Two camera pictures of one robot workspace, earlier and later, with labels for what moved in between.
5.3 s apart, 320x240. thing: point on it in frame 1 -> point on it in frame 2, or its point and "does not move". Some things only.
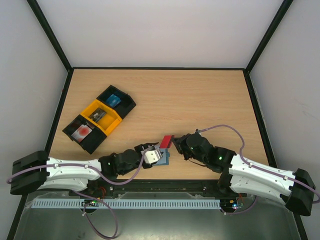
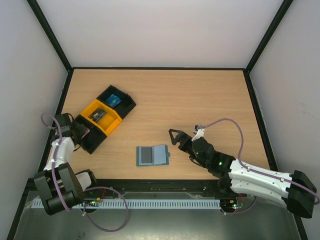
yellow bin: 105,118 does not move
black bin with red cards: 92,141 does not move
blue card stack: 113,100 does not move
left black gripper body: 126,172 -> 79,131
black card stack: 97,114 does not move
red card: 166,141 -> 87,131
